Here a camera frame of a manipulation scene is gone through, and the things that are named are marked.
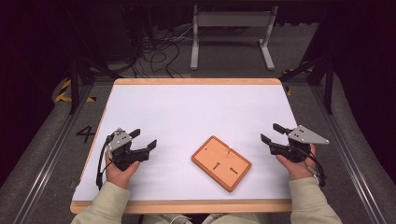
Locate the person's left hand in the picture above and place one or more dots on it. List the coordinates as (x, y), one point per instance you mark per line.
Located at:
(120, 177)

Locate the white metal stand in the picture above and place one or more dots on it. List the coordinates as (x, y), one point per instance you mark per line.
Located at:
(232, 19)

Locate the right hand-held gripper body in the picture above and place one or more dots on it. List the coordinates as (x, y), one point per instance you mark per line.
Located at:
(303, 136)

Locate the small grey floor bracket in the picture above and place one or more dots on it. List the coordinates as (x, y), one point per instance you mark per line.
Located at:
(74, 184)

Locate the aluminium floor rail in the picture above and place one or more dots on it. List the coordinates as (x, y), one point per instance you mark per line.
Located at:
(351, 168)
(46, 168)

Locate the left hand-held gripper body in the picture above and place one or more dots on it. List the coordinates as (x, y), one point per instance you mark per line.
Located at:
(120, 143)

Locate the yellow black hazard tape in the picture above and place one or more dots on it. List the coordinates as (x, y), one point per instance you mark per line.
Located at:
(63, 90)
(289, 90)

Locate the wooden picture frame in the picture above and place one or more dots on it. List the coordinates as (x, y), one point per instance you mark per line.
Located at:
(218, 155)

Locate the black metal stand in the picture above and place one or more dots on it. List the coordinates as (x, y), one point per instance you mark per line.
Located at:
(328, 84)
(74, 81)

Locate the person's right hand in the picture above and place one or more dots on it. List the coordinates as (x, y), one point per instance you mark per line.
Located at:
(299, 171)

